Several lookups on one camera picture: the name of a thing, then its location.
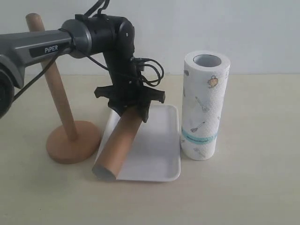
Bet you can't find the brown cardboard tube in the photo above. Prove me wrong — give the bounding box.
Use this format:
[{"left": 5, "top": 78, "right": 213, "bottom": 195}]
[{"left": 92, "top": 106, "right": 142, "bottom": 181}]

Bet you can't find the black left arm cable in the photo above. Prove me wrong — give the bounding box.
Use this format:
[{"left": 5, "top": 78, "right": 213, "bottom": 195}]
[{"left": 9, "top": 0, "right": 165, "bottom": 104}]

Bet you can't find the white printed paper towel roll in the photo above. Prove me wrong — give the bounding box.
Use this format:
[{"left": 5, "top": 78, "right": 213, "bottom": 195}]
[{"left": 181, "top": 51, "right": 230, "bottom": 161}]

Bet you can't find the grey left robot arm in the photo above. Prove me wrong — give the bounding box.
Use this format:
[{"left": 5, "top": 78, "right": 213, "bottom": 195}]
[{"left": 0, "top": 14, "right": 165, "bottom": 122}]

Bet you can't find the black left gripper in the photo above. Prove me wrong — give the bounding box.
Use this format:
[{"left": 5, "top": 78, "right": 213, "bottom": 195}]
[{"left": 94, "top": 51, "right": 165, "bottom": 123}]

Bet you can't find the white rectangular tray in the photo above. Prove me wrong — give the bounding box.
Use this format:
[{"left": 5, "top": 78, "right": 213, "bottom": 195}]
[{"left": 92, "top": 105, "right": 181, "bottom": 182}]

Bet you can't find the wooden paper towel holder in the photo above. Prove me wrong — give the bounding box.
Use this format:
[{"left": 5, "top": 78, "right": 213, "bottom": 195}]
[{"left": 25, "top": 13, "right": 101, "bottom": 165}]

